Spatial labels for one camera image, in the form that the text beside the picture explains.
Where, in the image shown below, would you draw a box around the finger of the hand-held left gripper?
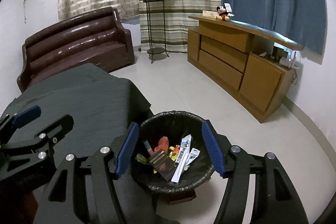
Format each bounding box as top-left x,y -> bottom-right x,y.
0,105 -> 42,146
0,114 -> 74,162

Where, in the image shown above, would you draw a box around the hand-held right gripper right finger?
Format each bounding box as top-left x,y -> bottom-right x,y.
202,120 -> 309,224

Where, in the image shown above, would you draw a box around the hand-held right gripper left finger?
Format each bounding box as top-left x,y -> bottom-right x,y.
37,122 -> 139,224

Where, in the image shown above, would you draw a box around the grey white pouch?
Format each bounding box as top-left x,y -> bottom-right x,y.
184,148 -> 200,169

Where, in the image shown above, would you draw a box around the teal tube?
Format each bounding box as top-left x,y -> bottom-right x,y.
143,140 -> 155,155

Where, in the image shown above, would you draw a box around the orange plastic bag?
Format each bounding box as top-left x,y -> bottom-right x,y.
154,136 -> 170,153

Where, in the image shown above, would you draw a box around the white tube with blue print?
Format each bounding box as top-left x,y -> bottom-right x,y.
172,148 -> 189,184

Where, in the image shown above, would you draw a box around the black cigarette box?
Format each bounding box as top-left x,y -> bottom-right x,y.
147,151 -> 180,182

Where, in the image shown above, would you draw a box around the yellow wrapper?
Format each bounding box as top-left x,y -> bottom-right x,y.
168,145 -> 181,161

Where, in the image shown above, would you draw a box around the bin with black bag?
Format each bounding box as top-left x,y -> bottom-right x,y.
131,110 -> 216,194

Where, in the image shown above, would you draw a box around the person's left forearm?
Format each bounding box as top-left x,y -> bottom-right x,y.
0,183 -> 40,224

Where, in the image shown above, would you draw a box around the dark grey tablecloth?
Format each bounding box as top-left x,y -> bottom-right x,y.
0,63 -> 153,224

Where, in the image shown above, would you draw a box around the brown wooden stool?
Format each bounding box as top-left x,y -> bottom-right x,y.
151,182 -> 197,205

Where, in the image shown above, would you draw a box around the brown leather sofa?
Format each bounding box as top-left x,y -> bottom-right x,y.
16,6 -> 135,93

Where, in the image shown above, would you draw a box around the wooden cabinet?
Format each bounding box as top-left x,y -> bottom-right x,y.
187,15 -> 304,123

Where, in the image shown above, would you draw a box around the black metal plant stand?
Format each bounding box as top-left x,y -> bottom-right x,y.
139,0 -> 170,64

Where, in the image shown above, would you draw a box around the white router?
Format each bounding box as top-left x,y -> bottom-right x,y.
280,51 -> 297,68

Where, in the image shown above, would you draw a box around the dark small box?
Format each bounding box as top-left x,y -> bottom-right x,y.
272,46 -> 285,59

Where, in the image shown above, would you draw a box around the mouse plush toy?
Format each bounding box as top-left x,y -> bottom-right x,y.
216,6 -> 235,22

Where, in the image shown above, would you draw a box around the striped curtain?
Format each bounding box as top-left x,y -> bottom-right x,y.
137,0 -> 222,54

